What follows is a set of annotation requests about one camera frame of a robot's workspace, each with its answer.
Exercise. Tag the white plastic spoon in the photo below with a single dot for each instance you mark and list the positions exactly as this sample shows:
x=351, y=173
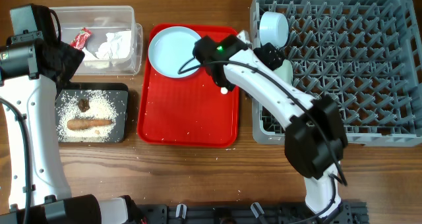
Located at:
x=223, y=90

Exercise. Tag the black waste tray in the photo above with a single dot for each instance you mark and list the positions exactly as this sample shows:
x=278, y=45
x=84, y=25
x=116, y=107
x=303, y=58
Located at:
x=118, y=94

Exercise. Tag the pile of white rice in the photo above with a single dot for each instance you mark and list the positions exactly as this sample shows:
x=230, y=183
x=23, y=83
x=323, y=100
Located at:
x=100, y=108

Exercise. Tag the light blue bowl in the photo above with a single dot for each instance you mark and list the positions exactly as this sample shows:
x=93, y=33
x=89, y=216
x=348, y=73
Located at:
x=274, y=29

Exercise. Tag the red snack wrapper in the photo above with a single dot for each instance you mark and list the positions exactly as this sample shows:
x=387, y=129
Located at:
x=81, y=38

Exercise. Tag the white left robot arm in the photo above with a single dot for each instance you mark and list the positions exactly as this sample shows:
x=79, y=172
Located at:
x=35, y=66

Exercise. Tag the light blue plate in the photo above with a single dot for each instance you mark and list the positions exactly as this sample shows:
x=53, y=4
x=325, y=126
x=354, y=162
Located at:
x=171, y=52

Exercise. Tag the orange carrot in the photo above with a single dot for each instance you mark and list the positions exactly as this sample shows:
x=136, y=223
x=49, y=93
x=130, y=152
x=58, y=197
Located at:
x=83, y=124

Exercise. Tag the clear plastic waste bin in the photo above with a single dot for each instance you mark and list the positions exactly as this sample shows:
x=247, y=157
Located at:
x=101, y=20

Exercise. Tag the red plastic tray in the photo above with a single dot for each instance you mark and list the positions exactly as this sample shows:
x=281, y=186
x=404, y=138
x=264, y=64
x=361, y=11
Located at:
x=186, y=111

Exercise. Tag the mint green bowl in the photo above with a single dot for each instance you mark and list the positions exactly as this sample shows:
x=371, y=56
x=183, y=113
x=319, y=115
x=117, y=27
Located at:
x=285, y=72

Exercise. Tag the white tissue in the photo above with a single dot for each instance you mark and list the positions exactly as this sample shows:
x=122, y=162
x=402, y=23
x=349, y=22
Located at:
x=117, y=46

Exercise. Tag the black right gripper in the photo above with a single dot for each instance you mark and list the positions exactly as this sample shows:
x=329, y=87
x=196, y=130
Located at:
x=268, y=55

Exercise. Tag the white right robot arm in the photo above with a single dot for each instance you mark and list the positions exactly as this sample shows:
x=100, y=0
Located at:
x=315, y=137

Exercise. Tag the brown food scrap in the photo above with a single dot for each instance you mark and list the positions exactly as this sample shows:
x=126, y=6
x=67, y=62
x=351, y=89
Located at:
x=83, y=105

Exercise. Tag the grey plastic dishwasher rack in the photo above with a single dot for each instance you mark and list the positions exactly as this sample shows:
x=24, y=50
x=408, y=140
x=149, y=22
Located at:
x=365, y=54

